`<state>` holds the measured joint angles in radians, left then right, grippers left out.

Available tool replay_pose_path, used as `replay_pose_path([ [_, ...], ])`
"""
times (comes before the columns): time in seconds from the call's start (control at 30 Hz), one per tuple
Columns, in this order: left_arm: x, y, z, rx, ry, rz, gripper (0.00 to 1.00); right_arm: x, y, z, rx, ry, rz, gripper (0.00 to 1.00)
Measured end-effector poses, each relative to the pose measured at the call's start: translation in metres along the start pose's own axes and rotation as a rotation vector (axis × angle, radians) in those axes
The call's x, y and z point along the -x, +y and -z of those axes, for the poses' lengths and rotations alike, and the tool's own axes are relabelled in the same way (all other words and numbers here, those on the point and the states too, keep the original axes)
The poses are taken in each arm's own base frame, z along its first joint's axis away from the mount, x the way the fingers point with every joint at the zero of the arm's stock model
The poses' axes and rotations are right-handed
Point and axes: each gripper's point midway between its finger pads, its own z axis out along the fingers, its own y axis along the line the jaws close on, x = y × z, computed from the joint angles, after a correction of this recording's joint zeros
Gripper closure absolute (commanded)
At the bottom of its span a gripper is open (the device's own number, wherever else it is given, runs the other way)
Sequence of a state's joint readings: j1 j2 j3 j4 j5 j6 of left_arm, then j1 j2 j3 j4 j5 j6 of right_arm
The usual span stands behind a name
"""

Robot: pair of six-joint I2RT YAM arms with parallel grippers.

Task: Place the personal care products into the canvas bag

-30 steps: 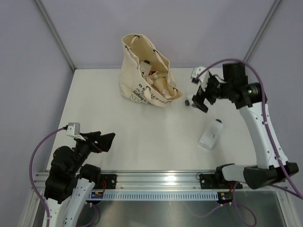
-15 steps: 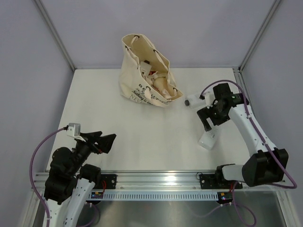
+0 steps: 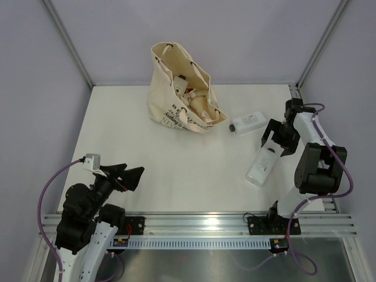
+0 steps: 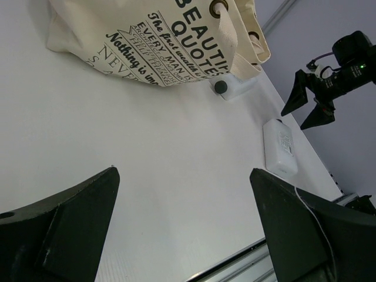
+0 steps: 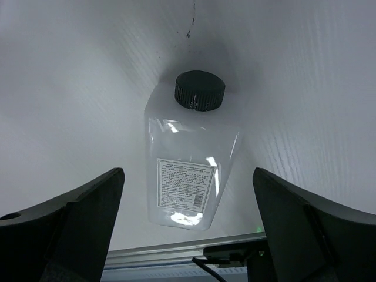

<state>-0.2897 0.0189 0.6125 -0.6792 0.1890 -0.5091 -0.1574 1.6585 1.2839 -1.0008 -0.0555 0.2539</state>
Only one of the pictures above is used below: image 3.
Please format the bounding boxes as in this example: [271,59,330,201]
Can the left aluminium frame post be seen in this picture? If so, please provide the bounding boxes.
[40,0,95,90]

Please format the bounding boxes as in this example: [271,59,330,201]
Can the white slotted cable duct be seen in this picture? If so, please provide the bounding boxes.
[51,237,273,250]

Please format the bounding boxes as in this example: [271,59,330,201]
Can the aluminium frame post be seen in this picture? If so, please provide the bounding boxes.
[296,0,351,90]
[40,0,95,90]

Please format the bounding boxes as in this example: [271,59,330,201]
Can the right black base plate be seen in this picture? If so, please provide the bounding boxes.
[247,216,289,236]

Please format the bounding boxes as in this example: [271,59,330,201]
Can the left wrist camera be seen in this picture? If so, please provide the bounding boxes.
[83,153,106,176]

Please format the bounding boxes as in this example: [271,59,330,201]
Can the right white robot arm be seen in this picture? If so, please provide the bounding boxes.
[261,98,347,233]

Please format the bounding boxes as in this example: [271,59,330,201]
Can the white rectangular bottle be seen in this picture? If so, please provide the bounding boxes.
[246,148,278,187]

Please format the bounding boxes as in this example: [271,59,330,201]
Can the aluminium mounting rail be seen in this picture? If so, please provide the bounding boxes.
[39,211,358,237]

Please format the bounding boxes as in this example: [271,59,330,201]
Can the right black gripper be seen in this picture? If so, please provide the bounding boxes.
[261,118,300,156]

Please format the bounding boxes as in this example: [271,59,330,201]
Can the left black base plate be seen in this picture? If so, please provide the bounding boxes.
[116,216,146,236]

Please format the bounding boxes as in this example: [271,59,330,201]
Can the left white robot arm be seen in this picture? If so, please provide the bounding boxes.
[54,163,145,281]

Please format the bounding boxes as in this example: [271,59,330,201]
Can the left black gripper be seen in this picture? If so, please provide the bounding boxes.
[86,163,144,218]

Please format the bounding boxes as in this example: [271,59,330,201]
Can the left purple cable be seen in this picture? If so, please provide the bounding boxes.
[38,158,86,282]

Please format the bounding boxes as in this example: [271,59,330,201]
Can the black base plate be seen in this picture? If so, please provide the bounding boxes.
[116,216,146,236]
[247,216,289,236]

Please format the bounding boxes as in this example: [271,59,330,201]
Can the white bottle with dark cap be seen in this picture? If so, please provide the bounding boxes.
[229,111,268,135]

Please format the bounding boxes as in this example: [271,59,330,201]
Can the right aluminium frame post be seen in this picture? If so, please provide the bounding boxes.
[296,0,351,90]

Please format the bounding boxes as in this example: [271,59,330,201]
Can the cream pump lotion bottle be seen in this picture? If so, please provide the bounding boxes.
[190,96,209,117]

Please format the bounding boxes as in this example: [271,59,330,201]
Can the cream canvas tote bag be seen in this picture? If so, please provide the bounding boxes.
[147,42,227,133]

